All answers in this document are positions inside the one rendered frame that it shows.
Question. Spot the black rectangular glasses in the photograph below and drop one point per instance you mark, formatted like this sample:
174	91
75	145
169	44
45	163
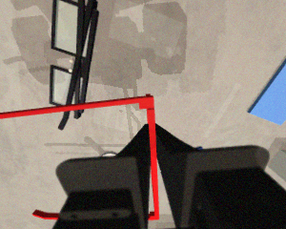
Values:
73	32

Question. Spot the blue flat rectangular tag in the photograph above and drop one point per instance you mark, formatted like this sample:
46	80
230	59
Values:
271	103

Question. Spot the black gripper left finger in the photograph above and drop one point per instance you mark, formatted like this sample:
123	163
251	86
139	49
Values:
130	168

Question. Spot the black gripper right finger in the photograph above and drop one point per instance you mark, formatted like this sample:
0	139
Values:
179	163

